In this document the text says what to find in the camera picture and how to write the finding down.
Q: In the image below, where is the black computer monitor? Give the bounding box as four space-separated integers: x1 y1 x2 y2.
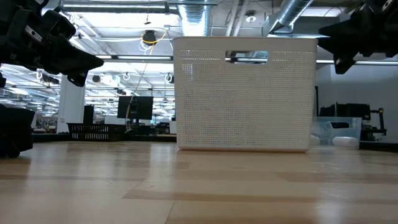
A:
117 95 154 121

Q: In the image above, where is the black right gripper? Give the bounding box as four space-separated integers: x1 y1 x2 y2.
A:
318 0 398 75

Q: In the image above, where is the white perforated plastic basket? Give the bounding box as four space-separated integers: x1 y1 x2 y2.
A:
172 36 318 153

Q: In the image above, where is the ceiling cable reel yellow cord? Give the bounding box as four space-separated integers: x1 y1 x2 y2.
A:
142 29 157 47

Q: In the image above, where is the black upright speaker box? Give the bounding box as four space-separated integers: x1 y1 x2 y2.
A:
83 105 95 125

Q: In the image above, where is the black equipment with bracket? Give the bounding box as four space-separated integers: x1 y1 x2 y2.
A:
319 103 387 141

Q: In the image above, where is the clear plastic storage bin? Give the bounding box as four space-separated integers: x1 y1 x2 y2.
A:
310 116 363 149

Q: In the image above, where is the white building column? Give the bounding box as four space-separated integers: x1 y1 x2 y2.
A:
57 74 86 134

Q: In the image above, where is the ribbed silver flexible duct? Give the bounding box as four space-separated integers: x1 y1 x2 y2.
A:
178 4 208 37

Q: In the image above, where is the silver ventilation duct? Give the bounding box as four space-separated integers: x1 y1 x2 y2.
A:
269 0 313 34

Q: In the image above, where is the black lattice crate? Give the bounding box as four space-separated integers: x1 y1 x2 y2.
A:
67 123 127 141

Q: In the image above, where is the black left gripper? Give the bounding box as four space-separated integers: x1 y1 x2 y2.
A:
0 0 104 87

